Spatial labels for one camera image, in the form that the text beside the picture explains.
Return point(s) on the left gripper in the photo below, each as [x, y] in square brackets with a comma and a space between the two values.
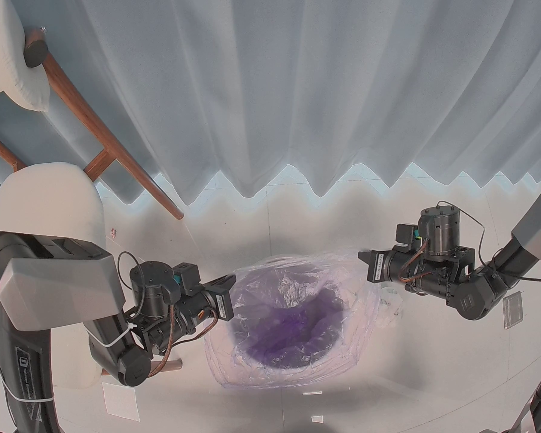
[203, 309]

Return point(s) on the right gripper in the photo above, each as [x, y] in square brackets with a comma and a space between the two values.
[387, 266]

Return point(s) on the purple plastic bag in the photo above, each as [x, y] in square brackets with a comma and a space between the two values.
[275, 314]

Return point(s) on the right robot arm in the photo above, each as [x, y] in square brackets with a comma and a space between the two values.
[536, 228]

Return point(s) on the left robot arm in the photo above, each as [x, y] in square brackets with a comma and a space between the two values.
[49, 282]

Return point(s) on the crumpled white paper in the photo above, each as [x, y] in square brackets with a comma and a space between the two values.
[392, 305]

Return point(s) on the white cushioned wooden chair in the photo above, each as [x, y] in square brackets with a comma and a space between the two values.
[49, 196]

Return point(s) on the pale blue curtain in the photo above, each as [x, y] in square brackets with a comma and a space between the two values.
[297, 61]

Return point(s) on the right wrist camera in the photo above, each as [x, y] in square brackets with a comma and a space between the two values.
[405, 237]

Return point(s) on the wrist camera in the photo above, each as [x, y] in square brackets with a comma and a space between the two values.
[187, 278]
[405, 237]

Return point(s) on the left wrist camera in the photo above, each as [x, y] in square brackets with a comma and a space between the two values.
[187, 278]

